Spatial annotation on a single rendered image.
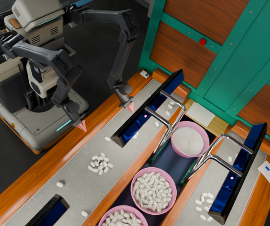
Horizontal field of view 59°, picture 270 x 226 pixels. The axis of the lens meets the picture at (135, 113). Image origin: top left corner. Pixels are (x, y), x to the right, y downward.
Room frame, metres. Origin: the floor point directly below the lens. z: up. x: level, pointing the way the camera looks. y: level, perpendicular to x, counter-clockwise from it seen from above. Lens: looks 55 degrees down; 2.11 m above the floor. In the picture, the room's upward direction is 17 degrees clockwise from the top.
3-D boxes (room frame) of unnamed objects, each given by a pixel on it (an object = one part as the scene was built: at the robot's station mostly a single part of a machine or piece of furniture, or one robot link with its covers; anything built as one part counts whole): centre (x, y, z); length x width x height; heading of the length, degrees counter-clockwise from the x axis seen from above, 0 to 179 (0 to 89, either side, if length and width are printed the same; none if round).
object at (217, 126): (1.07, -0.48, 0.77); 0.33 x 0.15 x 0.01; 67
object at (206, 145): (0.87, -0.40, 0.72); 0.27 x 0.27 x 0.10
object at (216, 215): (0.61, -0.59, 1.08); 0.62 x 0.08 x 0.07; 157
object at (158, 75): (1.25, -0.19, 0.83); 0.30 x 0.06 x 0.07; 67
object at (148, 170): (0.47, -0.23, 0.72); 0.27 x 0.27 x 0.10
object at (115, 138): (0.82, -0.08, 1.08); 0.62 x 0.08 x 0.07; 157
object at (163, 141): (0.79, -0.15, 0.90); 0.20 x 0.19 x 0.45; 157
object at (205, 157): (0.63, -0.52, 0.90); 0.20 x 0.19 x 0.45; 157
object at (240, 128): (0.99, -0.82, 0.83); 0.30 x 0.06 x 0.07; 67
